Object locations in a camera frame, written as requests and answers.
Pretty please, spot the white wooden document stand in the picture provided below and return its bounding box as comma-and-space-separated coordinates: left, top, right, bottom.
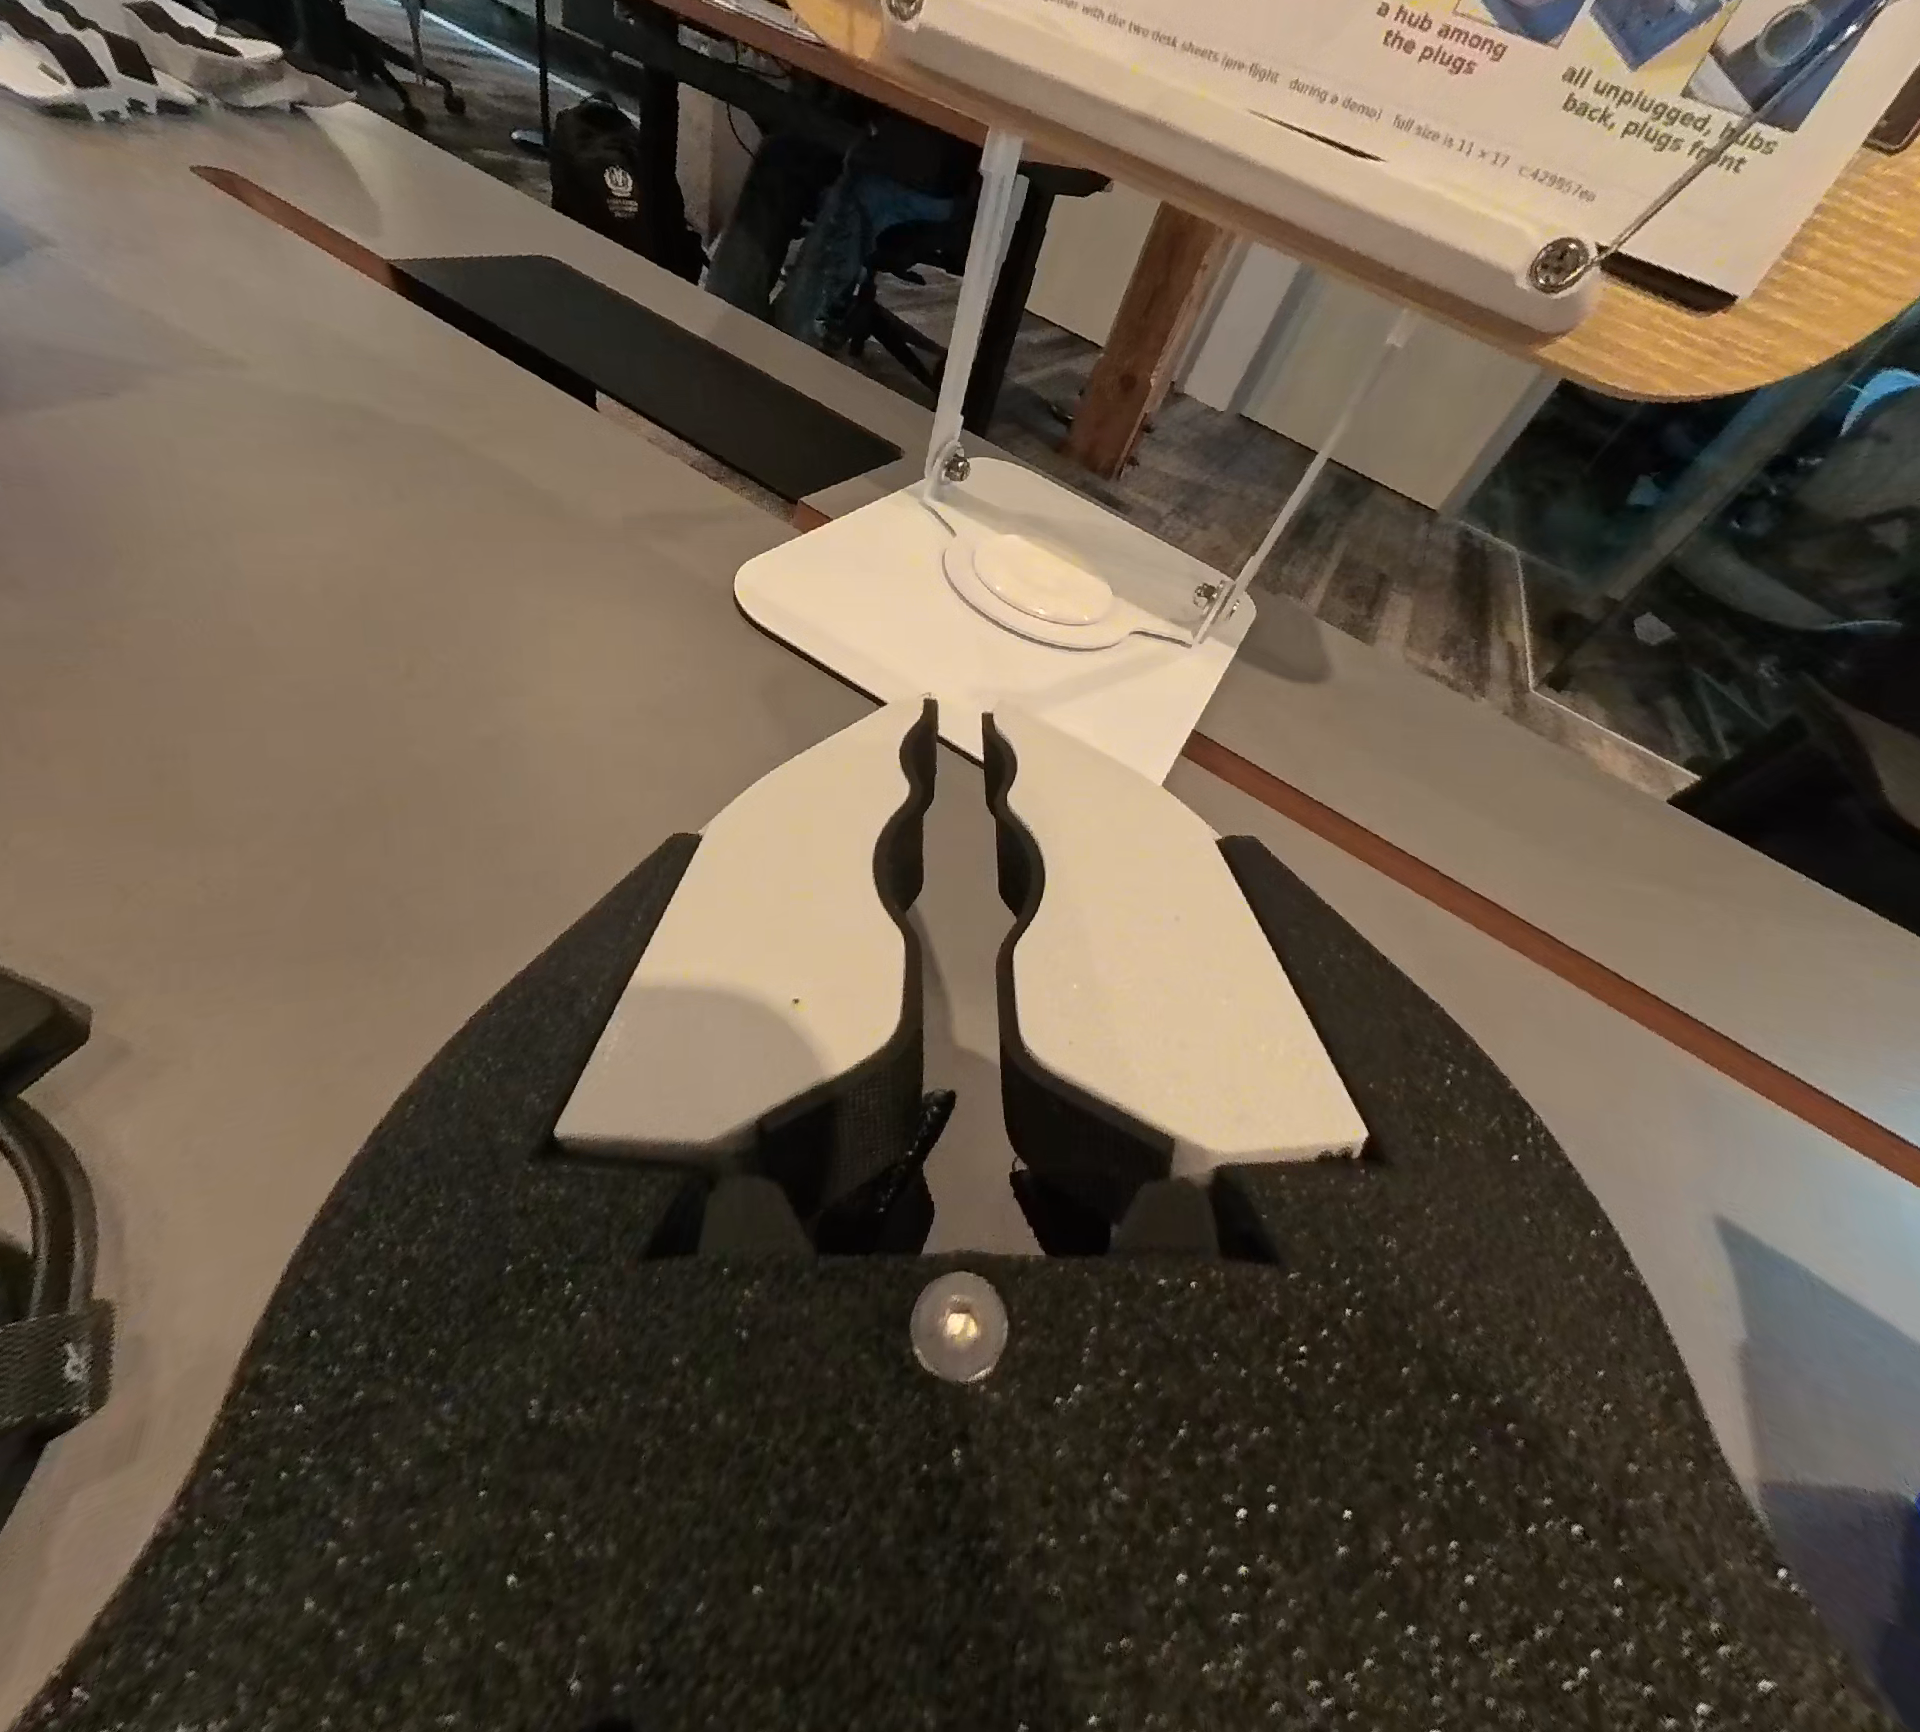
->
722, 0, 1920, 790

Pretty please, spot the black rectangular pad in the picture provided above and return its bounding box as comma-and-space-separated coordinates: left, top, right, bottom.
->
389, 249, 905, 507

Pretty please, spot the wooden office table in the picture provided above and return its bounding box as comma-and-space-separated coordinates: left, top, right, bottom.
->
493, 0, 1117, 443

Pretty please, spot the printed instruction sheet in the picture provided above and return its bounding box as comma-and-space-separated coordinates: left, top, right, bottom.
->
799, 0, 1920, 310

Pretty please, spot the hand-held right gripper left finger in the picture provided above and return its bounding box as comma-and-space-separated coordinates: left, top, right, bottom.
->
551, 696, 946, 1260

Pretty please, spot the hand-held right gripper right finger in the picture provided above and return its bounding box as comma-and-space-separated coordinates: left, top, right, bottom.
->
982, 709, 1371, 1253

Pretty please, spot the black backpack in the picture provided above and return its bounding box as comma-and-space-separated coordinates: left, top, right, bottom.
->
548, 93, 702, 270

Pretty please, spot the wooden support post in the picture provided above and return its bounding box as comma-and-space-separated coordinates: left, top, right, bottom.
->
1069, 206, 1229, 483

